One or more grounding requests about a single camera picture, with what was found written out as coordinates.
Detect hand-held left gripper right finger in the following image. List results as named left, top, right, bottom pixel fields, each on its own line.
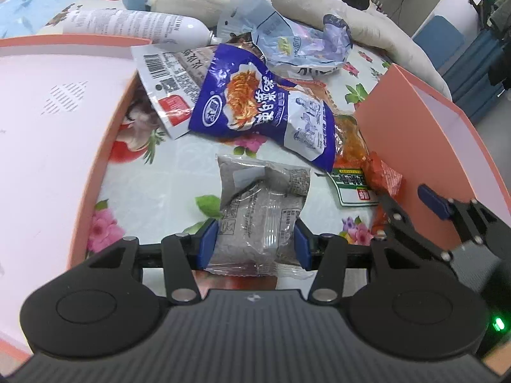
left=294, top=219, right=424, bottom=304

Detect orange cardboard box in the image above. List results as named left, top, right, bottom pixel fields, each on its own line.
left=355, top=63, right=503, bottom=250

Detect red snack packet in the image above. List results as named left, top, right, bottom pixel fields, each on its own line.
left=365, top=151, right=404, bottom=198

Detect white red barcode packet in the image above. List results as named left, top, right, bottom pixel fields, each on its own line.
left=131, top=42, right=218, bottom=140

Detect blue noodle snack packet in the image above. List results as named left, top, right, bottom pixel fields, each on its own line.
left=187, top=43, right=335, bottom=173

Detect white plastic bottle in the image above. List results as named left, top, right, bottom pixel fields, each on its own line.
left=62, top=8, right=214, bottom=44

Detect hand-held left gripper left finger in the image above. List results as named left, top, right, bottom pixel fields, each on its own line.
left=82, top=219, right=220, bottom=304

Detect clear blue-printed plastic bag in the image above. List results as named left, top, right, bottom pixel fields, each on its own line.
left=217, top=0, right=354, bottom=78

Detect green label snack packet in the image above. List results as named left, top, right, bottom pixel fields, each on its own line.
left=326, top=166, right=381, bottom=207

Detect hanging dark clothes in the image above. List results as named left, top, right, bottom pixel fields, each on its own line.
left=479, top=0, right=511, bottom=88

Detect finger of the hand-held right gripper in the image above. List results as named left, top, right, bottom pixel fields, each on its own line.
left=417, top=184, right=508, bottom=259
left=377, top=192, right=454, bottom=265

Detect pile of snack packets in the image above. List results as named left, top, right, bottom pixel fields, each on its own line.
left=40, top=0, right=396, bottom=284

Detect grey clear-wrapped snack packet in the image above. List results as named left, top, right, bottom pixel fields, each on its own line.
left=208, top=152, right=312, bottom=278

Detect orange snack packet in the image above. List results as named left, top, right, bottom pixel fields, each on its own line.
left=333, top=114, right=374, bottom=164

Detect grey duvet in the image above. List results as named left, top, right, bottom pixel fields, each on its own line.
left=52, top=0, right=454, bottom=100

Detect blue curtains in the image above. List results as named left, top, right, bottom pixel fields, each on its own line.
left=455, top=28, right=507, bottom=122

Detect pink box left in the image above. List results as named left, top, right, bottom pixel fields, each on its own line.
left=0, top=34, right=154, bottom=357

